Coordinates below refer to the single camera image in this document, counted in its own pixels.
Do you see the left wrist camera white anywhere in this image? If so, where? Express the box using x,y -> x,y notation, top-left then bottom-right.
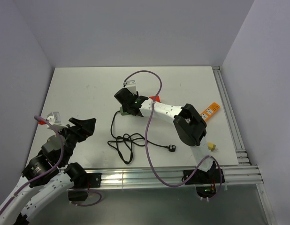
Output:
38,112 -> 67,131

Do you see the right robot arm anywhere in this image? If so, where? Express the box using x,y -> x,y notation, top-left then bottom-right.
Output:
114,88 -> 209,161

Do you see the orange power strip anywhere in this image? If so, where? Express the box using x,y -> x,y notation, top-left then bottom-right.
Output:
200,102 -> 220,122

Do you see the red cube socket adapter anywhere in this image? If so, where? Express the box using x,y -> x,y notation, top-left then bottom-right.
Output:
149,96 -> 160,103

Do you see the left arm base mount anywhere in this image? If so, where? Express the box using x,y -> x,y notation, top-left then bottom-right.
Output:
68,172 -> 102,204

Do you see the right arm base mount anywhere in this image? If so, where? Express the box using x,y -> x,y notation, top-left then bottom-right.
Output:
181,162 -> 225,199

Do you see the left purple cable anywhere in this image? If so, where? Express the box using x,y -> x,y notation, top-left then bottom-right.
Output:
0,115 -> 103,218

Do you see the aluminium front rail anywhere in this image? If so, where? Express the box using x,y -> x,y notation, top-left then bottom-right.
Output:
86,165 -> 263,190

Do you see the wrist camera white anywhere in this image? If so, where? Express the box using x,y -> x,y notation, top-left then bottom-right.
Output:
38,112 -> 67,131
123,80 -> 137,95

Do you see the yellow plug adapter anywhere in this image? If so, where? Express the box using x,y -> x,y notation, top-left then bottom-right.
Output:
207,142 -> 217,151

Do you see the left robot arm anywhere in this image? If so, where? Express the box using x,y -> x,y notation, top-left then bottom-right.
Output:
0,115 -> 96,225

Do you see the black power cable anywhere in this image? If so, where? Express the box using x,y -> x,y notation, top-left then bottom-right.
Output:
107,110 -> 177,165

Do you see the green power strip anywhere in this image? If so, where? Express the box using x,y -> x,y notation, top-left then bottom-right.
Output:
120,106 -> 129,116

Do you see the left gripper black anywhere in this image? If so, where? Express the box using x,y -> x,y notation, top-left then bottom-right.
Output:
55,117 -> 96,165

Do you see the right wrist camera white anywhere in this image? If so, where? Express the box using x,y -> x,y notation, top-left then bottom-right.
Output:
123,80 -> 137,95

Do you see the aluminium side rail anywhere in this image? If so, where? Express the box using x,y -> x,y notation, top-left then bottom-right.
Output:
212,67 -> 252,166

